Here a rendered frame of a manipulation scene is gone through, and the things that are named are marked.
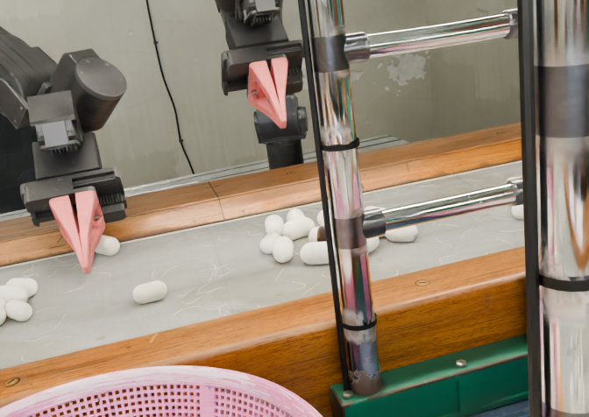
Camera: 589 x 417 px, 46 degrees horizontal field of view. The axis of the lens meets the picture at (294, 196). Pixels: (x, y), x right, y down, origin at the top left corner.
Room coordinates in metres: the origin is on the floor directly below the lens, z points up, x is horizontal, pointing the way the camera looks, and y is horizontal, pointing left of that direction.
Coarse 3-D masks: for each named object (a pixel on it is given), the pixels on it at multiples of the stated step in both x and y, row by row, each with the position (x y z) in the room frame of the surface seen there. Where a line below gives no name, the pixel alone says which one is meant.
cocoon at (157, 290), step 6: (150, 282) 0.60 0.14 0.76; (156, 282) 0.60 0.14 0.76; (162, 282) 0.60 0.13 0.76; (138, 288) 0.59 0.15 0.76; (144, 288) 0.59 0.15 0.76; (150, 288) 0.59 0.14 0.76; (156, 288) 0.59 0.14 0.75; (162, 288) 0.59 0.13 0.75; (132, 294) 0.59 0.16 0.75; (138, 294) 0.59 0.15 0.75; (144, 294) 0.59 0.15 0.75; (150, 294) 0.59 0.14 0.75; (156, 294) 0.59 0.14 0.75; (162, 294) 0.59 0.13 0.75; (138, 300) 0.59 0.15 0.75; (144, 300) 0.59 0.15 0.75; (150, 300) 0.59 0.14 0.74
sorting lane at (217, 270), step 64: (384, 192) 0.84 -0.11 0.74; (448, 192) 0.80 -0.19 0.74; (64, 256) 0.75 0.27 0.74; (128, 256) 0.73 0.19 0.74; (192, 256) 0.70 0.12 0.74; (256, 256) 0.67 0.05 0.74; (384, 256) 0.63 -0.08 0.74; (448, 256) 0.61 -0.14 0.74; (64, 320) 0.58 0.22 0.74; (128, 320) 0.56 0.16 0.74; (192, 320) 0.54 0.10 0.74
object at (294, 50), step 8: (296, 40) 0.86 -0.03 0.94; (240, 48) 0.84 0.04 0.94; (248, 48) 0.84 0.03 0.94; (256, 48) 0.84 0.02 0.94; (272, 48) 0.85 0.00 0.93; (280, 48) 0.85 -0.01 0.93; (288, 48) 0.85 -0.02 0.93; (296, 48) 0.85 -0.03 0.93; (224, 56) 0.83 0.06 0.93; (288, 56) 0.85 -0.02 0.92; (296, 56) 0.87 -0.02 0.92; (224, 64) 0.83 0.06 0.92; (288, 64) 0.87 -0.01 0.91; (296, 64) 0.88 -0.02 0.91; (224, 72) 0.85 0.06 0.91; (224, 80) 0.86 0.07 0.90; (232, 80) 0.86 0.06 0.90; (240, 80) 0.87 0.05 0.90; (224, 88) 0.86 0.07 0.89; (232, 88) 0.86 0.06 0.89; (240, 88) 0.87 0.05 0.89
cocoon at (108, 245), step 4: (104, 236) 0.74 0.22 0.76; (100, 240) 0.74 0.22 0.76; (104, 240) 0.73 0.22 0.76; (108, 240) 0.73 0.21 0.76; (112, 240) 0.73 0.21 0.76; (116, 240) 0.73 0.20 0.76; (100, 244) 0.73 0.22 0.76; (104, 244) 0.73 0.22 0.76; (108, 244) 0.73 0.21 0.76; (112, 244) 0.73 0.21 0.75; (116, 244) 0.73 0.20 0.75; (96, 248) 0.73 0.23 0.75; (100, 248) 0.73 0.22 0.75; (104, 248) 0.73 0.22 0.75; (108, 248) 0.73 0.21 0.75; (112, 248) 0.73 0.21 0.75; (116, 248) 0.73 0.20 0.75; (100, 252) 0.73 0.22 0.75; (104, 252) 0.73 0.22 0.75; (108, 252) 0.73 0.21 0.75; (112, 252) 0.73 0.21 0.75; (116, 252) 0.73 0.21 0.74
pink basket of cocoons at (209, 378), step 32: (64, 384) 0.41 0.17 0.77; (96, 384) 0.41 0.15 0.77; (128, 384) 0.41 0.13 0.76; (160, 384) 0.41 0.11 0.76; (192, 384) 0.41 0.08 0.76; (224, 384) 0.40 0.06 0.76; (256, 384) 0.38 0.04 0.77; (0, 416) 0.39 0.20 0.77; (32, 416) 0.40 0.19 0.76; (64, 416) 0.40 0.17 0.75; (96, 416) 0.41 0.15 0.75; (128, 416) 0.41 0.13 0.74; (160, 416) 0.41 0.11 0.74; (192, 416) 0.40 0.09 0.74; (224, 416) 0.39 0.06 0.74; (256, 416) 0.38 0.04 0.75; (320, 416) 0.34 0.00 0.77
